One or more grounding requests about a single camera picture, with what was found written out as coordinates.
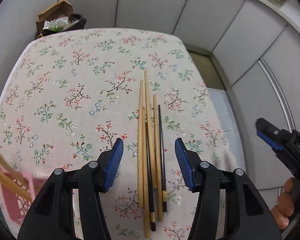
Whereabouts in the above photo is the wooden chopstick long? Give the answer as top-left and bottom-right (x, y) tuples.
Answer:
(144, 70), (157, 189)
(138, 80), (143, 208)

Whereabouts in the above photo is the right hand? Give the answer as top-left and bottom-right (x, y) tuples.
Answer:
(271, 178), (294, 230)

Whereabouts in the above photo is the pink plastic basket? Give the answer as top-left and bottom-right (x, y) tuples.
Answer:
(0, 172), (47, 226)

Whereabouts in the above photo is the cardboard box with trash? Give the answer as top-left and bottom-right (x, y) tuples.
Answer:
(36, 0), (77, 37)

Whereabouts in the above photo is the black chopstick gold band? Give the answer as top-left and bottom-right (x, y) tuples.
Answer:
(158, 105), (167, 212)

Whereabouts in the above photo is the olive floor mat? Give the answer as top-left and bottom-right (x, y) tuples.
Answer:
(189, 51), (225, 90)

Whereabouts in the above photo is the floral tablecloth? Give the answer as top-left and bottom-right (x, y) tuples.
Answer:
(0, 28), (237, 239)

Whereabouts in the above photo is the wooden chopstick short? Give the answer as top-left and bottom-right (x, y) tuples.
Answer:
(140, 107), (151, 239)

